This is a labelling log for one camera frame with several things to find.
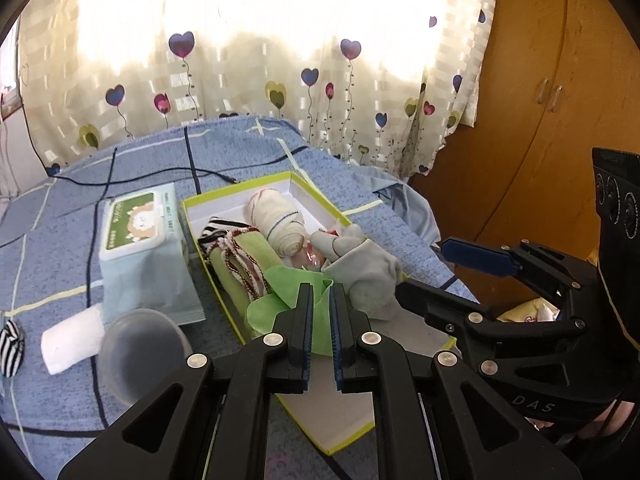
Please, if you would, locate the grey knit glove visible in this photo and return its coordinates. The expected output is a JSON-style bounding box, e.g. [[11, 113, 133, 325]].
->
[[310, 224, 404, 321]]

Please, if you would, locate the white towel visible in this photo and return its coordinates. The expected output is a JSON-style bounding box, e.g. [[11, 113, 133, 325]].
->
[[40, 304, 105, 375]]

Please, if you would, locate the person right hand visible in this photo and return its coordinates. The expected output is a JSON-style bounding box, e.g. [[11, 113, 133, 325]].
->
[[521, 399, 639, 448]]

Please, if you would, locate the translucent plastic lid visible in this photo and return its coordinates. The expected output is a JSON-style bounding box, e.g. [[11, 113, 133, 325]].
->
[[96, 309, 192, 406]]

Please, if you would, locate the green rimmed white box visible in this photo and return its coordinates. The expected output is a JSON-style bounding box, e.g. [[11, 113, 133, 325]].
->
[[182, 171, 459, 455]]

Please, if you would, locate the light blue garment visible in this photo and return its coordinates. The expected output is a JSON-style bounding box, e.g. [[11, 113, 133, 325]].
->
[[352, 166, 442, 246]]

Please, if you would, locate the wet wipes pack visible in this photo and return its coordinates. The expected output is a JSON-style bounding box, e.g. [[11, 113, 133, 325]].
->
[[99, 183, 205, 326]]

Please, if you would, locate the olive green rolled cloth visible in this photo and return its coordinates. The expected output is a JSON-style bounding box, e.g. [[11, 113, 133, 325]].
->
[[208, 228, 283, 318]]

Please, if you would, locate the striped rolled cloth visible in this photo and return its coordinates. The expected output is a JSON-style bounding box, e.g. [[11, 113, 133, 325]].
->
[[198, 217, 267, 304]]

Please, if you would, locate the brown wooden wardrobe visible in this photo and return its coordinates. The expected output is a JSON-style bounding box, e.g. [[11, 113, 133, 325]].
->
[[409, 0, 640, 321]]

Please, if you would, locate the black white striped sock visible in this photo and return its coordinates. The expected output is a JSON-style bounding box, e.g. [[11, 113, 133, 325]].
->
[[0, 320, 25, 378]]

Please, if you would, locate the cream rolled sock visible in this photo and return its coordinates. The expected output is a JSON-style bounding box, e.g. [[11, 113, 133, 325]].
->
[[247, 188, 308, 258]]

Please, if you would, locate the heart pattern curtain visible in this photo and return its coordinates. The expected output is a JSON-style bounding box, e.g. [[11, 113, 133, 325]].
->
[[17, 0, 497, 178]]

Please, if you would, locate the blue plaid bedsheet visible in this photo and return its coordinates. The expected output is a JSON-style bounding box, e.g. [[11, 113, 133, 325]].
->
[[1, 116, 469, 479]]

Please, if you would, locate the black cable on bed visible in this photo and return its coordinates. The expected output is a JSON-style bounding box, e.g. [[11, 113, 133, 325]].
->
[[46, 144, 312, 187]]

